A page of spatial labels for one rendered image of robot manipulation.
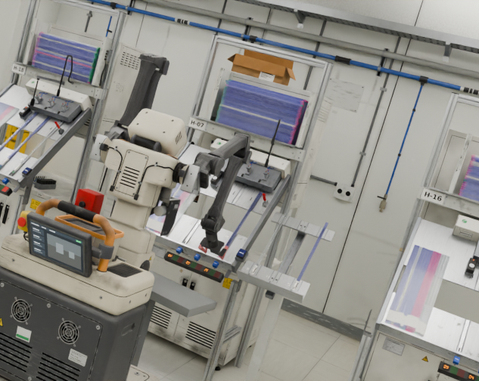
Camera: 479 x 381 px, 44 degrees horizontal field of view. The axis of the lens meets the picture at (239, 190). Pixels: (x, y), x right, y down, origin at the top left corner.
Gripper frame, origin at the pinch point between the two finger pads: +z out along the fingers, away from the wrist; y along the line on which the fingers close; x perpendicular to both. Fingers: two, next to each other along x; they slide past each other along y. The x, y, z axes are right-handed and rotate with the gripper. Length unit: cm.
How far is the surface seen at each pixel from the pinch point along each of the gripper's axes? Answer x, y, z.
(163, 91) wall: -197, 171, 88
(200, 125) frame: -81, 54, -4
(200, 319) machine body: 6, 13, 63
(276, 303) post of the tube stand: -1.5, -33.7, 24.7
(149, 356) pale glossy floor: 36, 30, 70
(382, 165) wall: -192, -37, 95
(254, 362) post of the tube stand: 22, -32, 49
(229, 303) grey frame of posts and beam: 9.6, -12.0, 23.5
